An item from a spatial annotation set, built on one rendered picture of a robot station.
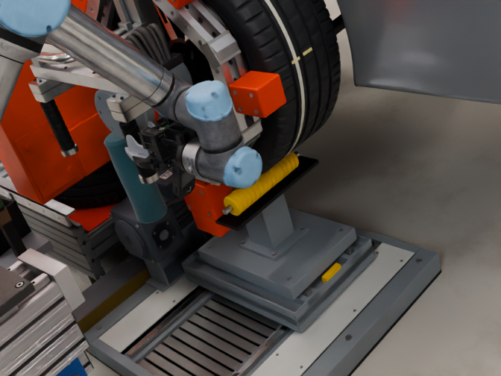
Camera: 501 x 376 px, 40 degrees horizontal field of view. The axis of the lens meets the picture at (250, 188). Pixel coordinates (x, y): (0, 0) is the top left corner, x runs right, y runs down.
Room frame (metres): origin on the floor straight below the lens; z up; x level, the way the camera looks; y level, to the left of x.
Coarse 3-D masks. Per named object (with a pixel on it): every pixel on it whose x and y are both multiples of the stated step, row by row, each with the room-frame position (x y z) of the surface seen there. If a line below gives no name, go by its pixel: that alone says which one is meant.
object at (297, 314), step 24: (360, 240) 1.69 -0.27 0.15; (192, 264) 1.85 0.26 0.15; (336, 264) 1.58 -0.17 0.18; (360, 264) 1.62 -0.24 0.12; (216, 288) 1.72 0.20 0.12; (240, 288) 1.63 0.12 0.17; (264, 288) 1.62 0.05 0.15; (312, 288) 1.53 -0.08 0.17; (336, 288) 1.55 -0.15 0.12; (264, 312) 1.56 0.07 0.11; (288, 312) 1.47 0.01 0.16; (312, 312) 1.48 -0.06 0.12
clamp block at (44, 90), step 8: (40, 80) 1.62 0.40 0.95; (48, 80) 1.62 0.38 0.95; (32, 88) 1.63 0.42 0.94; (40, 88) 1.60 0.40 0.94; (48, 88) 1.61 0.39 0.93; (56, 88) 1.62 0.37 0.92; (64, 88) 1.64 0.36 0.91; (40, 96) 1.61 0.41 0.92; (48, 96) 1.61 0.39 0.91; (56, 96) 1.62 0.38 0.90
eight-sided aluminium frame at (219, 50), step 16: (96, 0) 1.71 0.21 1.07; (112, 0) 1.74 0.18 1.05; (160, 0) 1.52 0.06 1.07; (96, 16) 1.74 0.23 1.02; (112, 16) 1.79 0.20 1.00; (176, 16) 1.48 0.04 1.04; (192, 16) 1.50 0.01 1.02; (208, 16) 1.47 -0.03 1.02; (192, 32) 1.45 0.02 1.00; (208, 32) 1.47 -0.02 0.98; (224, 32) 1.44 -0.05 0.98; (208, 48) 1.41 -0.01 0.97; (224, 48) 1.41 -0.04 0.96; (224, 64) 1.40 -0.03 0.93; (240, 64) 1.43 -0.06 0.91; (224, 80) 1.40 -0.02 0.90; (240, 128) 1.40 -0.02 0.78; (256, 128) 1.42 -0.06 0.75
